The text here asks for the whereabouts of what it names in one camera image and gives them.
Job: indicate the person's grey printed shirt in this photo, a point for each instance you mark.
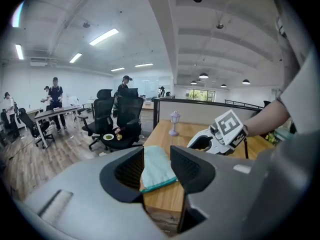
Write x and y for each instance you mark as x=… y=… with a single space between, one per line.
x=300 y=89

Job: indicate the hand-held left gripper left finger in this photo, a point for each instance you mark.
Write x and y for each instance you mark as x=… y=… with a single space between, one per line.
x=87 y=209

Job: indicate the dark desk with white legs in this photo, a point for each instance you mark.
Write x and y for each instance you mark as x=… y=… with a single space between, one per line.
x=55 y=112

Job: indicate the purple lantern lamp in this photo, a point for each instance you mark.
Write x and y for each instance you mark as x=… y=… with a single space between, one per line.
x=174 y=126

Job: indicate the ceiling strip light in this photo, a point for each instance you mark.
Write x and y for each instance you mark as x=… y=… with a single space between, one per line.
x=19 y=51
x=75 y=57
x=143 y=65
x=103 y=36
x=117 y=69

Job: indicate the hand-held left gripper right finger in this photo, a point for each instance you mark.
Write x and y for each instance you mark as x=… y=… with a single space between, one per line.
x=237 y=196

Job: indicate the black office chair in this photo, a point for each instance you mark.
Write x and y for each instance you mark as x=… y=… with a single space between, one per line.
x=130 y=109
x=103 y=111
x=30 y=124

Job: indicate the black metal railing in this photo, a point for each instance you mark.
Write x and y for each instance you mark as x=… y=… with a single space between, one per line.
x=242 y=103

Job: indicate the person's right forearm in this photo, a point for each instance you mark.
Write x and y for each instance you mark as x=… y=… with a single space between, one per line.
x=267 y=120

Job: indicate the light green cloth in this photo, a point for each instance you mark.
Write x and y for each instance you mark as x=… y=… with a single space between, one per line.
x=157 y=169

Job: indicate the black pendant lamp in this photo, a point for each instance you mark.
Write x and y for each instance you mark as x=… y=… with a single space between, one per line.
x=193 y=82
x=246 y=82
x=223 y=85
x=203 y=75

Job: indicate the yellow object on chair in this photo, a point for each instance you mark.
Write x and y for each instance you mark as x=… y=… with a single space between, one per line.
x=118 y=137

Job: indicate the white plate with green food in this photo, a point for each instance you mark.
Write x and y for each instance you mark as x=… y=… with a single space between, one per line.
x=108 y=136

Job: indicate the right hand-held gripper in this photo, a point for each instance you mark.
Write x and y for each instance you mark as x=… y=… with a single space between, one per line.
x=228 y=125

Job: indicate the grey partition with black rim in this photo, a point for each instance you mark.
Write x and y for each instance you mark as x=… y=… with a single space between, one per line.
x=200 y=111

